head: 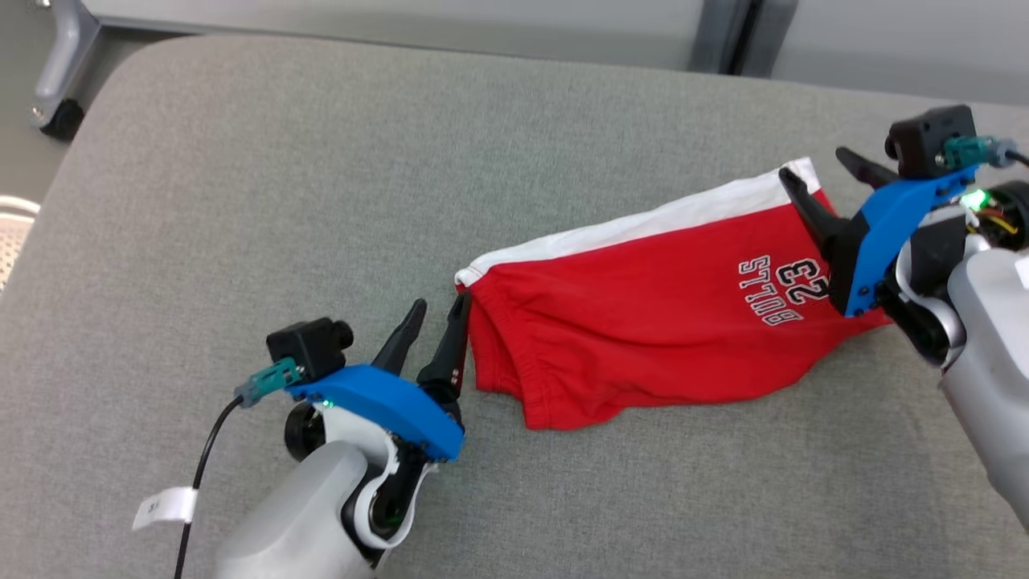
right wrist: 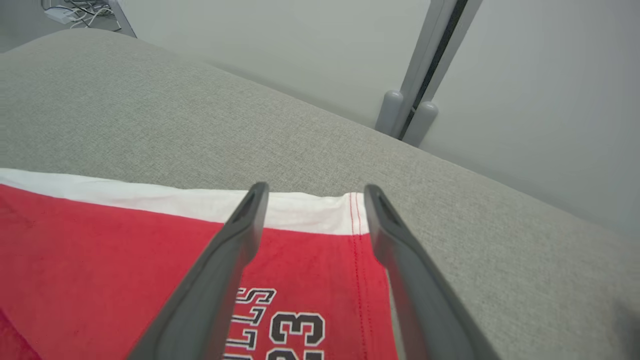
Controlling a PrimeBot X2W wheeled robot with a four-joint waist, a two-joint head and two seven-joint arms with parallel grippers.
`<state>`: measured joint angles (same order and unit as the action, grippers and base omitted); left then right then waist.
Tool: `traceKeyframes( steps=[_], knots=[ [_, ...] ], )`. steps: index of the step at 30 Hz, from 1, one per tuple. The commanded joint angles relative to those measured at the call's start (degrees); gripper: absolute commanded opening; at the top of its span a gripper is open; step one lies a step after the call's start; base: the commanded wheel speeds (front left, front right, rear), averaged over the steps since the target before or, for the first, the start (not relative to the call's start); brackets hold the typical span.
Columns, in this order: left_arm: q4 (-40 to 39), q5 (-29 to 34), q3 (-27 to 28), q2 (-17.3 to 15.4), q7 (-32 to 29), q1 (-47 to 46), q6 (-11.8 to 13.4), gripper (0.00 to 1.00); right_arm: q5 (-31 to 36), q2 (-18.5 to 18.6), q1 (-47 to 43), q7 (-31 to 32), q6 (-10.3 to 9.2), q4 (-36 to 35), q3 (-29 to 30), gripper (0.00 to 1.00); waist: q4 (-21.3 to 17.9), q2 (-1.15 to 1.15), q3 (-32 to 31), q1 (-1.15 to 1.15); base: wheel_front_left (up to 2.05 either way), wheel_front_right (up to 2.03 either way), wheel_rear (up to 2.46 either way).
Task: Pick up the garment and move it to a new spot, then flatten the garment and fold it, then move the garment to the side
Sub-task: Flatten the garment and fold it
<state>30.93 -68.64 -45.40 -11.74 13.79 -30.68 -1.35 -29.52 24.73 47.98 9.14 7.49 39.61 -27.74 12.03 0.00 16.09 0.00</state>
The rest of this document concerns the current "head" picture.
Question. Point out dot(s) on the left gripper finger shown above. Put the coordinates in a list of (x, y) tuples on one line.
[(402, 342), (450, 362)]

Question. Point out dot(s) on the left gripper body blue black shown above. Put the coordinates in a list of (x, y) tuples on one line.
[(386, 402)]

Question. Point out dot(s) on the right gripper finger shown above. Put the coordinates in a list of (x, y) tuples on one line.
[(868, 170), (816, 215)]

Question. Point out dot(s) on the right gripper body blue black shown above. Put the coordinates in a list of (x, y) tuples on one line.
[(884, 225)]

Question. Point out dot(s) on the red shorts with white stripe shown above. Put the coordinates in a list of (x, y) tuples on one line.
[(643, 322)]

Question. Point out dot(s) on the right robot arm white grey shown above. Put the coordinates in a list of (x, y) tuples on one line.
[(989, 346)]

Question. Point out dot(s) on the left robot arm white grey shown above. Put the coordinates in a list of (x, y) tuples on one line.
[(305, 507)]

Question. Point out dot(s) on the grey fabric sofa cushion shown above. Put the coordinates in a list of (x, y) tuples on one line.
[(321, 201)]

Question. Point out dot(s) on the white perforated laundry basket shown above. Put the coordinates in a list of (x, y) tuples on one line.
[(14, 241)]

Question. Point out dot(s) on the black caster wheel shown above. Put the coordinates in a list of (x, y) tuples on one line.
[(63, 121)]

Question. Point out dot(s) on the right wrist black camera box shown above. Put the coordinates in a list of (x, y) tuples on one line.
[(924, 145)]

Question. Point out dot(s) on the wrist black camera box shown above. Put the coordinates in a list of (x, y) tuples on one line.
[(924, 145), (305, 347)]

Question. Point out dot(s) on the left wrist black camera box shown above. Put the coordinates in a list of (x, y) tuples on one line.
[(305, 347)]

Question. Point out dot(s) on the grey partition post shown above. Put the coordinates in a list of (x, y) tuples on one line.
[(739, 36)]

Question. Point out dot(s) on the grey metal frame leg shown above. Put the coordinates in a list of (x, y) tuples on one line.
[(64, 48)]

